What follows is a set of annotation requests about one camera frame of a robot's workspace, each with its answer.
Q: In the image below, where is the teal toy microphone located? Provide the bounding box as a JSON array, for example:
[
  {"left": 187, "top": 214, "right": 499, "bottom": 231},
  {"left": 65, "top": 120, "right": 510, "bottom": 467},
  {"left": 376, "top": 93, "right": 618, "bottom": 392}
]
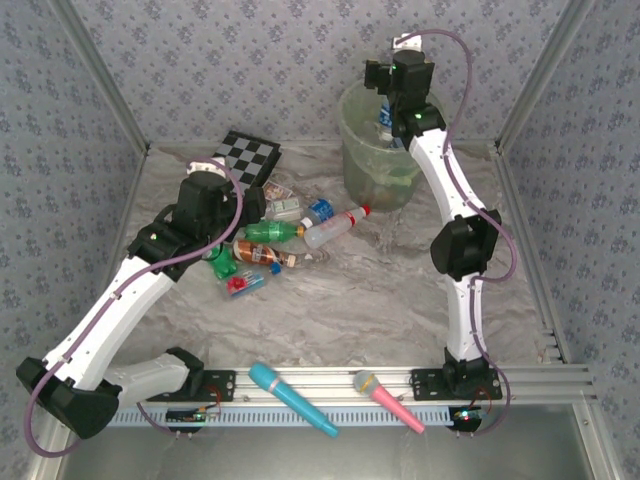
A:
[{"left": 248, "top": 362, "right": 341, "bottom": 440}]

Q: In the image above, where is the stubby blue label bottle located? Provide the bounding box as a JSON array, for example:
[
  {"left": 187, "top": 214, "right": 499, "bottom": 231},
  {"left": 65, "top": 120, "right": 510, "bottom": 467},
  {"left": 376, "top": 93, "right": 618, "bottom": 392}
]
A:
[{"left": 301, "top": 197, "right": 336, "bottom": 227}]

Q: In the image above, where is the grey metal panel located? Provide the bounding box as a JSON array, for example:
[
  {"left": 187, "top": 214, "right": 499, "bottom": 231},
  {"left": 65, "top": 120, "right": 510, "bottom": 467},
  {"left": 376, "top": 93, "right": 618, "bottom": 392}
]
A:
[{"left": 59, "top": 404, "right": 599, "bottom": 480}]

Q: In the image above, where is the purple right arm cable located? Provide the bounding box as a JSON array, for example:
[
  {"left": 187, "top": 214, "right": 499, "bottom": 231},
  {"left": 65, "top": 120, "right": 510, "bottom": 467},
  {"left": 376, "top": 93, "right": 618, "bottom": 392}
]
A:
[{"left": 394, "top": 28, "right": 517, "bottom": 437}]

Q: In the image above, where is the red blue blister pack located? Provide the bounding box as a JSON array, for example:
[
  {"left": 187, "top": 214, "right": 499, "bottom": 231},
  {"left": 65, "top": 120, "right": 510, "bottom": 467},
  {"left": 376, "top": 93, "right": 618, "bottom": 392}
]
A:
[{"left": 219, "top": 269, "right": 267, "bottom": 301}]

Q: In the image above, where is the light blue cable duct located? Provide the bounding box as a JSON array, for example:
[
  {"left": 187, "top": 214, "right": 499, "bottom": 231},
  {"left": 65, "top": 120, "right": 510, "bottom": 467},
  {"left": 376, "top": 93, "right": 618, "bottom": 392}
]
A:
[{"left": 107, "top": 404, "right": 484, "bottom": 428}]

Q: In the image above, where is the pink label bottle red cap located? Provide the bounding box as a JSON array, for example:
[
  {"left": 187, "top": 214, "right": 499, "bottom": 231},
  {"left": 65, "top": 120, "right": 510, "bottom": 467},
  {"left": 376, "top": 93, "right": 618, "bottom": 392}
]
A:
[{"left": 302, "top": 204, "right": 373, "bottom": 249}]

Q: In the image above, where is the aluminium frame post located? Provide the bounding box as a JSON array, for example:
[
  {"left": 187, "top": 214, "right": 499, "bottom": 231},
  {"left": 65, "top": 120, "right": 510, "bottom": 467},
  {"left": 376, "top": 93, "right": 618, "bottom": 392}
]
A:
[
  {"left": 47, "top": 0, "right": 152, "bottom": 154},
  {"left": 493, "top": 0, "right": 599, "bottom": 154}
]

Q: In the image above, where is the pink toy microphone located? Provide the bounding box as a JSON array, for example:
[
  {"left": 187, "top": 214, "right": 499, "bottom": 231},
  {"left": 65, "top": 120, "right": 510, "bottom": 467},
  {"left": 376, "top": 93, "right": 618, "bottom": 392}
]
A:
[{"left": 352, "top": 369, "right": 427, "bottom": 435}]

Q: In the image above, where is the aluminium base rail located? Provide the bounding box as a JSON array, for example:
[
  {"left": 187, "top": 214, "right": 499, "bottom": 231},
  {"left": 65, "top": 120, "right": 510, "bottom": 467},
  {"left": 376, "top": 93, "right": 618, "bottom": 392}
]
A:
[{"left": 53, "top": 366, "right": 600, "bottom": 404}]

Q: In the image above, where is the green bottle yellow cap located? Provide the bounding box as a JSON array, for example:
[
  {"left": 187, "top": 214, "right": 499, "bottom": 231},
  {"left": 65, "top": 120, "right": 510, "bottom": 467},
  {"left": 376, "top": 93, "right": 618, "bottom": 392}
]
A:
[{"left": 202, "top": 243, "right": 237, "bottom": 282}]

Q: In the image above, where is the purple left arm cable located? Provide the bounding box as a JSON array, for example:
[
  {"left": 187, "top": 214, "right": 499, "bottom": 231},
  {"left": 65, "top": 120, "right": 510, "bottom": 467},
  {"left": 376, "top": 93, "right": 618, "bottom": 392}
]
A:
[{"left": 24, "top": 158, "right": 246, "bottom": 459}]

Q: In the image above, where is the translucent green bucket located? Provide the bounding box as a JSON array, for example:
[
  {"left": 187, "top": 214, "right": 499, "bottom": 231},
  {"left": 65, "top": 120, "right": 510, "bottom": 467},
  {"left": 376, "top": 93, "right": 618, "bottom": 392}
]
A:
[{"left": 337, "top": 78, "right": 447, "bottom": 215}]

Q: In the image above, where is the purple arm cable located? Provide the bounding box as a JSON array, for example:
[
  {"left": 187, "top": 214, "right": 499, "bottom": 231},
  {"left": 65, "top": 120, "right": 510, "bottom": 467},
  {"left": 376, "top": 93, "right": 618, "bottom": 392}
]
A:
[
  {"left": 24, "top": 158, "right": 246, "bottom": 459},
  {"left": 394, "top": 28, "right": 517, "bottom": 437}
]

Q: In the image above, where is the green bottle orange cap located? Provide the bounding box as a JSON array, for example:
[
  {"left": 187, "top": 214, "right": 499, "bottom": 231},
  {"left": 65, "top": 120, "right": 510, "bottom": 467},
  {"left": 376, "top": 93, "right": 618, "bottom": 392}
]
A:
[{"left": 242, "top": 219, "right": 307, "bottom": 246}]

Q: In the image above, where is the aluminium side rail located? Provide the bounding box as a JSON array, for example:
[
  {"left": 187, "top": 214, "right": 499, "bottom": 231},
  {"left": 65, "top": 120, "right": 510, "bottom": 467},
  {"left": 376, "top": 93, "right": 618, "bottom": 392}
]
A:
[
  {"left": 74, "top": 144, "right": 151, "bottom": 369},
  {"left": 489, "top": 142, "right": 574, "bottom": 366}
]

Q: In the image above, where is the black grey chess board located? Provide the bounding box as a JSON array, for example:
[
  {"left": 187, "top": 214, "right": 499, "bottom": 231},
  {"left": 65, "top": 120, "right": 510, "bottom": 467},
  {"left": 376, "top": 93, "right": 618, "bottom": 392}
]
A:
[{"left": 212, "top": 130, "right": 282, "bottom": 190}]

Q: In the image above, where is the small card pack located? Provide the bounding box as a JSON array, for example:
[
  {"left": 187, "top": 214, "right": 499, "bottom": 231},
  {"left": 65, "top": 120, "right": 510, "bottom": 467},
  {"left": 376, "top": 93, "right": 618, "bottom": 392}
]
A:
[{"left": 262, "top": 181, "right": 295, "bottom": 202}]

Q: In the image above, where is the green plastic bin liner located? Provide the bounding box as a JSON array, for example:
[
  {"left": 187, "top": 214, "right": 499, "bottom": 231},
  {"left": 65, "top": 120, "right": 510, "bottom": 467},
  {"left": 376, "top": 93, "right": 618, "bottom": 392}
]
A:
[{"left": 337, "top": 78, "right": 447, "bottom": 191}]

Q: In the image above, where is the crushed blue label bottle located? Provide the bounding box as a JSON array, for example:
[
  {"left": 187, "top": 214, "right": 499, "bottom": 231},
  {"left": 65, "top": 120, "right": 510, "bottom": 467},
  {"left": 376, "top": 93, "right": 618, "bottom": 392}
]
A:
[{"left": 375, "top": 97, "right": 404, "bottom": 150}]

